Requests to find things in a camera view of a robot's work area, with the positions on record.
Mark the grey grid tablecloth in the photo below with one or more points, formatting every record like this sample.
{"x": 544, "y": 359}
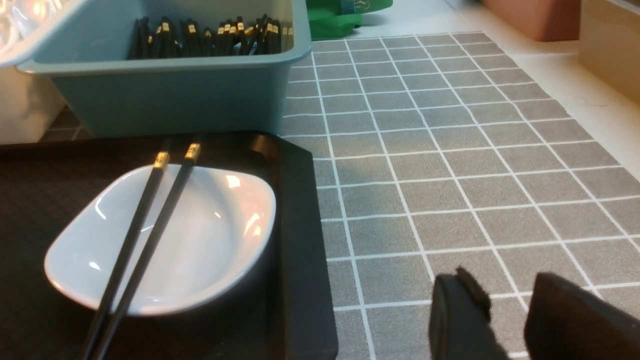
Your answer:
{"x": 438, "y": 151}

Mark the black plastic serving tray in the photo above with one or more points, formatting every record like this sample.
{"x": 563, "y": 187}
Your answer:
{"x": 283, "y": 311}

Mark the brown box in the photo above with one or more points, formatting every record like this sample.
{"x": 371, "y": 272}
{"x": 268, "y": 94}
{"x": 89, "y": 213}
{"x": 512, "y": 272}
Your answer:
{"x": 544, "y": 21}

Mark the black chopstick gold band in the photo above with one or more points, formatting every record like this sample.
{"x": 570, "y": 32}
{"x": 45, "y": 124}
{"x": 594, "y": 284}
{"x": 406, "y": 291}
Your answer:
{"x": 144, "y": 205}
{"x": 110, "y": 326}

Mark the white square sauce dish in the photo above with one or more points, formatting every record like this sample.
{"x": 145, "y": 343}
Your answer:
{"x": 219, "y": 229}

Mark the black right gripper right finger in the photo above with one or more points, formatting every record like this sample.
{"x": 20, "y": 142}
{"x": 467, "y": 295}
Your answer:
{"x": 566, "y": 322}

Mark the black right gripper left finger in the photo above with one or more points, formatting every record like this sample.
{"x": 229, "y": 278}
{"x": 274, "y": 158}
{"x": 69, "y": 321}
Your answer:
{"x": 460, "y": 317}

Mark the green cloth object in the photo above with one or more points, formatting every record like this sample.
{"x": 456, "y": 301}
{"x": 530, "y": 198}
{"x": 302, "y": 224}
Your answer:
{"x": 336, "y": 19}

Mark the pile of black chopsticks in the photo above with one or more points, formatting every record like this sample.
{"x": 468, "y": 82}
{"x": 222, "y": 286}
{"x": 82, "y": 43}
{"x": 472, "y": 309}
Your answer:
{"x": 185, "y": 39}

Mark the teal plastic chopstick bin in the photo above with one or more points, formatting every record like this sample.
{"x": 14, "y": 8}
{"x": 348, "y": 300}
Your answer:
{"x": 84, "y": 55}

